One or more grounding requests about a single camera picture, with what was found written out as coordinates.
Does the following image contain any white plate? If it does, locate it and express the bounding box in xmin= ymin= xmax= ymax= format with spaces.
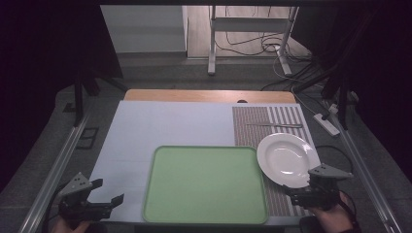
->
xmin=257 ymin=132 xmax=316 ymax=189

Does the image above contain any black tripod stand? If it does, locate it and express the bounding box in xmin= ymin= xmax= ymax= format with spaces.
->
xmin=292 ymin=13 xmax=383 ymax=132
xmin=63 ymin=57 xmax=129 ymax=128

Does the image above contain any tangle of floor cables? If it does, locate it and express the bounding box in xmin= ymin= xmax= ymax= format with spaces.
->
xmin=215 ymin=5 xmax=328 ymax=98

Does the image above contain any person's left hand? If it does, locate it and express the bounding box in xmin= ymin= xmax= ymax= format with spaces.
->
xmin=51 ymin=216 xmax=92 ymax=233

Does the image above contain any aluminium rail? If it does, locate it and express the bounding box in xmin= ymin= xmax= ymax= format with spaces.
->
xmin=17 ymin=113 xmax=91 ymax=233
xmin=326 ymin=103 xmax=406 ymax=233

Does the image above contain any metal table knife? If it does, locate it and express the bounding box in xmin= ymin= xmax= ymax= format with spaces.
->
xmin=246 ymin=121 xmax=304 ymax=129

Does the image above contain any black cable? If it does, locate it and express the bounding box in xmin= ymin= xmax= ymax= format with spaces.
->
xmin=315 ymin=145 xmax=355 ymax=173

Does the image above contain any white power strip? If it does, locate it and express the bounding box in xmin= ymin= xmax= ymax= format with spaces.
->
xmin=312 ymin=112 xmax=341 ymax=137

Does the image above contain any white table cover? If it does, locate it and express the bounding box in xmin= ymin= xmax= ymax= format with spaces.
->
xmin=87 ymin=99 xmax=323 ymax=226

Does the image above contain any wooden table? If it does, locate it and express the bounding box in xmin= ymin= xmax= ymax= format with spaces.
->
xmin=123 ymin=88 xmax=297 ymax=105

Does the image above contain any white metal stand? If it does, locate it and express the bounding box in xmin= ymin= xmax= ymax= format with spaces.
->
xmin=207 ymin=5 xmax=300 ymax=77

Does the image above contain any person's right hand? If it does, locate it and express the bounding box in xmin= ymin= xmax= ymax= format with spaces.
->
xmin=307 ymin=191 xmax=356 ymax=233

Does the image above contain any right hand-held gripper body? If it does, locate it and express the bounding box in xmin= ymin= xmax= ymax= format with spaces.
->
xmin=290 ymin=163 xmax=355 ymax=212

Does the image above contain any grey panel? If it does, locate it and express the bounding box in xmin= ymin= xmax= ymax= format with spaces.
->
xmin=100 ymin=5 xmax=189 ymax=54

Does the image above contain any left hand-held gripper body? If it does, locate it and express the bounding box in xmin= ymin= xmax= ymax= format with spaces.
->
xmin=57 ymin=172 xmax=113 ymax=225

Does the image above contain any striped placemat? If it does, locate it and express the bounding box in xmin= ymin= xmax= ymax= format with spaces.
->
xmin=231 ymin=105 xmax=316 ymax=217

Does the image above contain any green tray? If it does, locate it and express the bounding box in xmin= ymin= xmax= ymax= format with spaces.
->
xmin=142 ymin=145 xmax=269 ymax=225

